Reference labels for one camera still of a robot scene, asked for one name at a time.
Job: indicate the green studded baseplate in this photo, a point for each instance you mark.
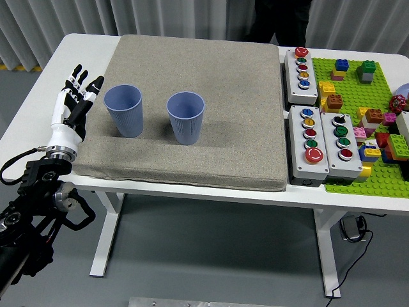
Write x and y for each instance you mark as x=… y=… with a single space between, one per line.
x=351 y=96

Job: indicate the blue toy brick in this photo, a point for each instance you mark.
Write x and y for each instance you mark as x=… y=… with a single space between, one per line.
x=342 y=65
x=362 y=156
x=386 y=157

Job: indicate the grey toy brick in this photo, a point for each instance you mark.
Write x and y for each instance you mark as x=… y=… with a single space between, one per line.
x=367 y=78

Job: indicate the grey box with emergency stop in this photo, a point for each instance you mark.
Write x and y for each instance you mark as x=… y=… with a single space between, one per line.
x=302 y=169

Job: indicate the pale blue plate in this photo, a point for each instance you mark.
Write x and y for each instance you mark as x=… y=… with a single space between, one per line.
x=404 y=91

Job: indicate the person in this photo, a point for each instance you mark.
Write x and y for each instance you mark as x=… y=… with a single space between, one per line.
x=278 y=19

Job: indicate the white table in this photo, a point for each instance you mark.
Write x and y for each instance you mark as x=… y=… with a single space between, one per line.
x=80 y=51

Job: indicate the grey-brown fabric mat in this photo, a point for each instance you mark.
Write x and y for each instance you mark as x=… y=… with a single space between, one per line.
x=207 y=112

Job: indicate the grey five-button control box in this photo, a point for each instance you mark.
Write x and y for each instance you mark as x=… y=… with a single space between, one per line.
x=295 y=92

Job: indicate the grey power adapter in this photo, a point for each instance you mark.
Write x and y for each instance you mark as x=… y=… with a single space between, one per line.
x=350 y=227

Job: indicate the red toy brick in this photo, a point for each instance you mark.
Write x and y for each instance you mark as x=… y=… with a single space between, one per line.
x=381 y=139

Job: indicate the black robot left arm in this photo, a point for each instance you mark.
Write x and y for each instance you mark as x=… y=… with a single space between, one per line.
x=41 y=172

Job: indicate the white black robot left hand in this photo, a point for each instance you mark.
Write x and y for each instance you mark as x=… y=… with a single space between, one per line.
x=62 y=134

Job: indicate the white box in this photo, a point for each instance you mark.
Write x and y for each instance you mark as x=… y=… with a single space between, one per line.
x=404 y=124

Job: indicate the white pleated curtain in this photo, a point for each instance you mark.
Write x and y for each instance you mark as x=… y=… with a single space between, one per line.
x=96 y=16

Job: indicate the yellow toy brick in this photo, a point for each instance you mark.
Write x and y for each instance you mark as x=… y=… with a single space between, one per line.
x=364 y=172
x=338 y=73
x=326 y=89
x=361 y=113
x=323 y=104
x=372 y=152

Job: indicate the grey box with selector switch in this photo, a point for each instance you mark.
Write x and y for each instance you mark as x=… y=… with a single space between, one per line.
x=346 y=166

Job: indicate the white toy brick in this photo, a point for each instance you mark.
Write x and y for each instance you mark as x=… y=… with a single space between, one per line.
x=367 y=125

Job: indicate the red valve handwheel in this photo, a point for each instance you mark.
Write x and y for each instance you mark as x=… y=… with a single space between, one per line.
x=397 y=104

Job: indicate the magenta toy brick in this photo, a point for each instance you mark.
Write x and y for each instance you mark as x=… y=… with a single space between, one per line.
x=389 y=119

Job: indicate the pink toy brick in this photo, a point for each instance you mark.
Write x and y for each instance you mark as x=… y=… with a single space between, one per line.
x=359 y=132
x=336 y=77

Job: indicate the orange toy brick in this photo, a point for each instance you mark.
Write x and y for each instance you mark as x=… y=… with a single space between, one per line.
x=335 y=102
x=374 y=116

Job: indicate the blue ribbed plastic cup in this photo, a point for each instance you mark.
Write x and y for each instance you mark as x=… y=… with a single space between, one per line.
x=126 y=118
x=187 y=124

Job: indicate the green toy brick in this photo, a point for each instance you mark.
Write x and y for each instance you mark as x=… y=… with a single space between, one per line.
x=398 y=147
x=367 y=67

